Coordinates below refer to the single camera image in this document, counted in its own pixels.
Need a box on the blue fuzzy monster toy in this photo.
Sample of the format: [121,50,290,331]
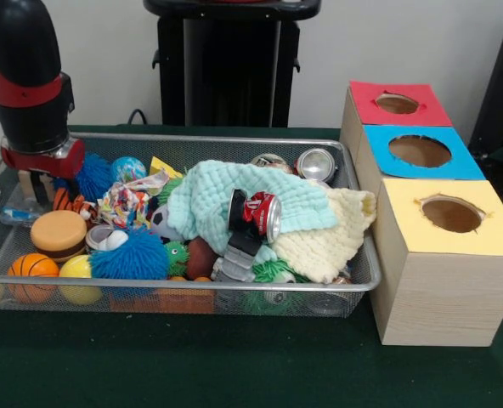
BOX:
[89,229,171,281]

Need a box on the mint green waffle cloth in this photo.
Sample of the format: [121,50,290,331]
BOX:
[166,160,338,242]

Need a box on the clear crinkled plastic packet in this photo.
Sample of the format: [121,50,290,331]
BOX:
[0,195,47,226]

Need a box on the plain wooden cube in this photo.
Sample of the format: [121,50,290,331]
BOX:
[17,168,34,196]

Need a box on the cream yellow waffle cloth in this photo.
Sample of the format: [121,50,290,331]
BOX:
[271,186,378,285]

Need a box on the toy hamburger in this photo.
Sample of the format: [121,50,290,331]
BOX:
[30,210,88,264]

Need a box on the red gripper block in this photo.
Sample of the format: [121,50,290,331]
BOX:
[0,136,86,204]

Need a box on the yellow smooth ball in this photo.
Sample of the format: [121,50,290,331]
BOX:
[59,254,104,306]

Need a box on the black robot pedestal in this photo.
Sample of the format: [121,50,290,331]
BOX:
[143,0,323,128]

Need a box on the orange toy basketball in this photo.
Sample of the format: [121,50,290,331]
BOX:
[7,253,60,304]

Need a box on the black upright panel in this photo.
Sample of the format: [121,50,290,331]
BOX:
[467,6,503,150]

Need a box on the shallow wire mesh bin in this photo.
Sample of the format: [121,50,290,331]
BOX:
[0,131,382,318]

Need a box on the crushed red drink can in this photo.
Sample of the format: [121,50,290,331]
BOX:
[229,189,283,244]

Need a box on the dark green tablecloth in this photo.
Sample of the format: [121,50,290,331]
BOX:
[0,122,503,408]

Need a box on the wooden box with three holes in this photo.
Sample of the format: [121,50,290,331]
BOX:
[339,80,503,348]

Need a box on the blue spiky ball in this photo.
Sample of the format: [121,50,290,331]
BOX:
[54,153,114,203]

